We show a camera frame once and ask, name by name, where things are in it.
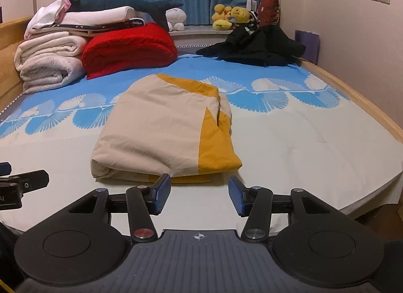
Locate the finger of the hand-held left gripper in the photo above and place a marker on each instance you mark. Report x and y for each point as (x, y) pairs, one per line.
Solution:
(34, 180)

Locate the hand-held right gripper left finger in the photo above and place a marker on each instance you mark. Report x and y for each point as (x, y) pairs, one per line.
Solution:
(162, 192)

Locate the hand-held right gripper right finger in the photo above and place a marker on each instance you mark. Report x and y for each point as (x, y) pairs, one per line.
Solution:
(236, 195)

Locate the beige and yellow hoodie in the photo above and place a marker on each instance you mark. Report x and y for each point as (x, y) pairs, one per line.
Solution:
(157, 129)

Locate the black clothes pile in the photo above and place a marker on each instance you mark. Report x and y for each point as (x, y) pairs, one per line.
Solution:
(252, 47)

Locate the grey fleece folded blanket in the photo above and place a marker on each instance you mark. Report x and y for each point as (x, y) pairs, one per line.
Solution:
(47, 76)

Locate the cream folded blanket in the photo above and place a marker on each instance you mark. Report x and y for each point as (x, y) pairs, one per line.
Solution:
(47, 47)

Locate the red folded blanket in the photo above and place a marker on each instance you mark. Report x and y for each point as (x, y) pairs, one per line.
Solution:
(126, 50)

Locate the white window ledge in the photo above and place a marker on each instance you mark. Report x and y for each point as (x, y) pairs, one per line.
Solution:
(195, 39)

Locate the pink and white garment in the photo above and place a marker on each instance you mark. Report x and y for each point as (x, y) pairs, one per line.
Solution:
(47, 15)

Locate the navy cloth with white trim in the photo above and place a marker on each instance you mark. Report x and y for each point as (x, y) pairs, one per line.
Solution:
(126, 23)

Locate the white plush toy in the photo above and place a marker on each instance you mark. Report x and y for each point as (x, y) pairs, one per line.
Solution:
(175, 18)

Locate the black white striped plush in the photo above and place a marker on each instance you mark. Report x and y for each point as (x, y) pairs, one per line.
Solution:
(253, 18)

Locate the yellow duck plush toy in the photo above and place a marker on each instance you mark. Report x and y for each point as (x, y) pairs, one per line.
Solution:
(222, 17)

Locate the white pillow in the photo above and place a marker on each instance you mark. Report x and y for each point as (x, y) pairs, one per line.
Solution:
(100, 14)

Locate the yellow bear plush toy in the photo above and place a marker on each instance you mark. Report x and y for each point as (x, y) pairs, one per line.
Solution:
(241, 15)

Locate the dark red plush cushion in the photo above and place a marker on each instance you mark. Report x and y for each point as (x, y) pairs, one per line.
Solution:
(268, 11)

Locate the wooden bed frame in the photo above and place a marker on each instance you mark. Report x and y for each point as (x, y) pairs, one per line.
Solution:
(8, 69)

